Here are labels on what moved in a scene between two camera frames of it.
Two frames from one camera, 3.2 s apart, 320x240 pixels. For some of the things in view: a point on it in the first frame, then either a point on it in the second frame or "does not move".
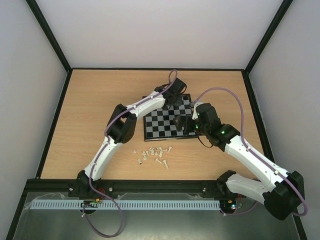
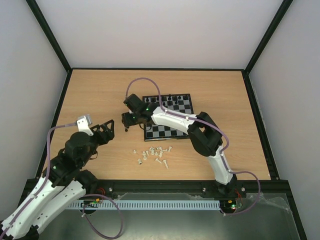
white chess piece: (157, 160) does not move
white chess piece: (165, 163) does not move
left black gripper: (179, 101) → (110, 134)
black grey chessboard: (159, 125) does not move
